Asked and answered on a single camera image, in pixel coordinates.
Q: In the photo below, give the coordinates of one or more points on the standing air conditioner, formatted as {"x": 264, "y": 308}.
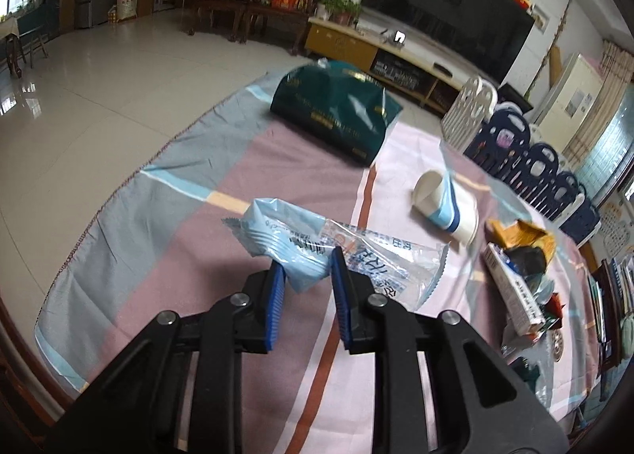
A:
{"x": 569, "y": 97}

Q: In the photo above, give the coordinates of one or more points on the small white desk device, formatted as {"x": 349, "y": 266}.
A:
{"x": 399, "y": 37}

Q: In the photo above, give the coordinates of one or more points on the yellow snack bag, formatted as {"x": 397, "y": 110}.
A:
{"x": 525, "y": 236}

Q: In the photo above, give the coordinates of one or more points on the red green snack wrapper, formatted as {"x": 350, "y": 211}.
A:
{"x": 552, "y": 310}

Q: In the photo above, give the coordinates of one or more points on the plaid tablecloth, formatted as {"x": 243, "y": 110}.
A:
{"x": 148, "y": 236}

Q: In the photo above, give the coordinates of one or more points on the silver foil pack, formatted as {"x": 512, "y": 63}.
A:
{"x": 542, "y": 290}

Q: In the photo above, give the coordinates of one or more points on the yellow TV cabinet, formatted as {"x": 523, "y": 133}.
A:
{"x": 337, "y": 43}

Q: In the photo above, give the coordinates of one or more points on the black audio equipment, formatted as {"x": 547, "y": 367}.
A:
{"x": 396, "y": 70}

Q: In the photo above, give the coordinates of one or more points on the white plastic fence panel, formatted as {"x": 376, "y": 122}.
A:
{"x": 470, "y": 107}

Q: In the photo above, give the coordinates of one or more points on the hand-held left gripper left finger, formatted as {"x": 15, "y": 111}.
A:
{"x": 275, "y": 305}

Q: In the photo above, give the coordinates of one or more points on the white blue paper cup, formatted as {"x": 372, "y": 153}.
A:
{"x": 455, "y": 211}

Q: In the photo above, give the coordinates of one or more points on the white blue medicine box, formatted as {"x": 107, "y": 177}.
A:
{"x": 515, "y": 300}

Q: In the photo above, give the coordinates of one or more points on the black flat remote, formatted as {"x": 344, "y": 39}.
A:
{"x": 443, "y": 69}

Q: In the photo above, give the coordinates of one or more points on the large dark green bag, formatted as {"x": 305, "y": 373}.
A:
{"x": 332, "y": 107}

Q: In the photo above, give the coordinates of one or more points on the stack of plastic stools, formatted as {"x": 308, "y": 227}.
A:
{"x": 520, "y": 152}

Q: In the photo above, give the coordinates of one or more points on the crumpled dark plastic bag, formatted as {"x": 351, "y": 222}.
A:
{"x": 525, "y": 372}

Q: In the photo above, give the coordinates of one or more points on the white red sack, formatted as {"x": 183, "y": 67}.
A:
{"x": 126, "y": 6}

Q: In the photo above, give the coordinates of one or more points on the potted green plant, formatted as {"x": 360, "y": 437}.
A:
{"x": 342, "y": 6}

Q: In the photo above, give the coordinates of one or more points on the clear blue printed wrapper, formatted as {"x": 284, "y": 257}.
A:
{"x": 386, "y": 256}

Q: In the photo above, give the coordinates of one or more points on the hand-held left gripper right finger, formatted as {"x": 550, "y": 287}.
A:
{"x": 342, "y": 295}

